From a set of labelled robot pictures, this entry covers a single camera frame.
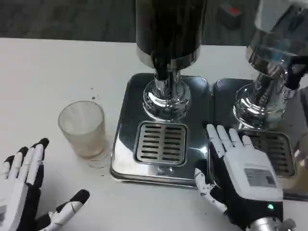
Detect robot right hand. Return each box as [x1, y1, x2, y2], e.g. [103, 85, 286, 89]
[194, 123, 285, 229]

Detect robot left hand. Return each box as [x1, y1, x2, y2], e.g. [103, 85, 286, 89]
[0, 137, 91, 231]

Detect slotted steel drip grid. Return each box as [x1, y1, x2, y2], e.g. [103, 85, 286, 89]
[133, 121, 189, 165]
[238, 130, 297, 178]

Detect steel drip tray base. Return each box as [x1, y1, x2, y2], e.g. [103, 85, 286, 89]
[109, 73, 213, 188]
[213, 77, 308, 193]

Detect clear ribbed glass cup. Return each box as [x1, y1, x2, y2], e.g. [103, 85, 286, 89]
[57, 100, 113, 169]

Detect clear drink dispenser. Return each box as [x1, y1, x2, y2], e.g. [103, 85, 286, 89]
[232, 0, 308, 132]

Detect dark drink dispenser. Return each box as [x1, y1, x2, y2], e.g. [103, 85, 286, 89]
[134, 0, 209, 122]

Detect dark box with red label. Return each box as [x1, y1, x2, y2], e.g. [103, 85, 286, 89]
[216, 0, 243, 29]

